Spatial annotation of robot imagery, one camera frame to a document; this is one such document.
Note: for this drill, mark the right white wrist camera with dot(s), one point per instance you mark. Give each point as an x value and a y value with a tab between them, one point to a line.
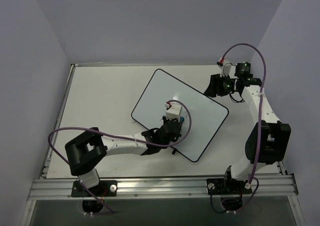
225	66

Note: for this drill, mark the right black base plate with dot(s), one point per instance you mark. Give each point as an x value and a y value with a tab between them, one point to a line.
220	186

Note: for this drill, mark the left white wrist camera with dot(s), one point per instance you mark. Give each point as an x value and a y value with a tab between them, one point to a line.
173	111

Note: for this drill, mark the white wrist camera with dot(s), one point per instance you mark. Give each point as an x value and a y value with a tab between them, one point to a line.
225	66
173	111

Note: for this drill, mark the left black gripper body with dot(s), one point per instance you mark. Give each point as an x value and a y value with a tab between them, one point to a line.
173	125

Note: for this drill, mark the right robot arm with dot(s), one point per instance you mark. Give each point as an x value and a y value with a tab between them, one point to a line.
269	138

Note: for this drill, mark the white whiteboard black frame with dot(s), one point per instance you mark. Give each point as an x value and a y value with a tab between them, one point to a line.
203	116

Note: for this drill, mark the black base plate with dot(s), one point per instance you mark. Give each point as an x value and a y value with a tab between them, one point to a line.
220	186
105	188

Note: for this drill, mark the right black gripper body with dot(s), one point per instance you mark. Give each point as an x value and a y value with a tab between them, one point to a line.
213	84

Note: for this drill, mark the aluminium front rail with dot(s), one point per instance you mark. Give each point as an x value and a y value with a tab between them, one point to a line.
161	188

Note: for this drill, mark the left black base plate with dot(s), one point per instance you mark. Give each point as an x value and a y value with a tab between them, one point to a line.
105	188

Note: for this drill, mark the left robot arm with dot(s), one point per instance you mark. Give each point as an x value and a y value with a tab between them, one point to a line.
86	150

